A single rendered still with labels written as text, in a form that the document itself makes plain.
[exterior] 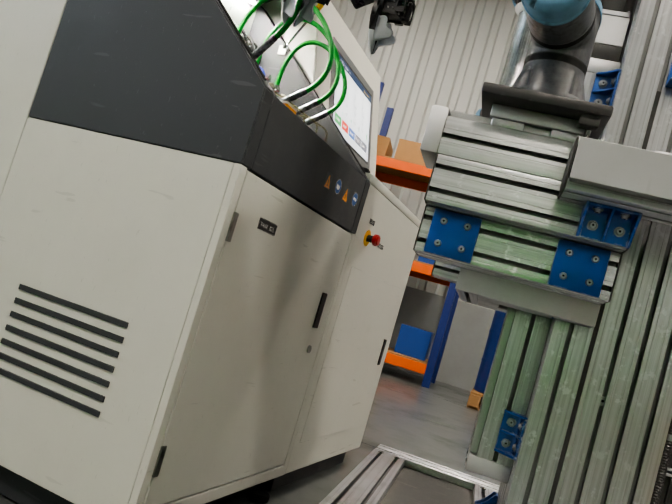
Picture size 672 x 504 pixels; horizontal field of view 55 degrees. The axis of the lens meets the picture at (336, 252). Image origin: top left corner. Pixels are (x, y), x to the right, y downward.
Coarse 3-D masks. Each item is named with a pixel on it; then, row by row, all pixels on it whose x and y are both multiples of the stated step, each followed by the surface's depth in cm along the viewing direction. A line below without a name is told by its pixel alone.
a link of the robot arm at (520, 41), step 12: (516, 0) 188; (516, 12) 187; (516, 24) 184; (516, 36) 182; (528, 36) 180; (516, 48) 181; (516, 60) 180; (504, 72) 182; (516, 72) 179; (504, 84) 180
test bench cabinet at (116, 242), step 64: (64, 128) 141; (64, 192) 138; (128, 192) 132; (192, 192) 126; (0, 256) 141; (64, 256) 135; (128, 256) 129; (192, 256) 124; (0, 320) 138; (64, 320) 131; (128, 320) 126; (192, 320) 121; (0, 384) 135; (64, 384) 129; (128, 384) 124; (0, 448) 132; (64, 448) 126; (128, 448) 121
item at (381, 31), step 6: (378, 18) 155; (384, 18) 155; (378, 24) 156; (384, 24) 155; (372, 30) 155; (378, 30) 156; (384, 30) 155; (390, 30) 154; (372, 36) 155; (378, 36) 155; (384, 36) 155; (390, 36) 154; (372, 42) 156; (372, 48) 157
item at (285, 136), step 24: (288, 120) 136; (264, 144) 129; (288, 144) 138; (312, 144) 149; (264, 168) 132; (288, 168) 141; (312, 168) 152; (336, 168) 164; (288, 192) 144; (312, 192) 155; (360, 192) 184; (336, 216) 172
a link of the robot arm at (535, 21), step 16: (528, 0) 107; (544, 0) 105; (560, 0) 104; (576, 0) 104; (592, 0) 108; (528, 16) 112; (544, 16) 107; (560, 16) 106; (576, 16) 107; (592, 16) 112; (544, 32) 112; (560, 32) 111; (576, 32) 112
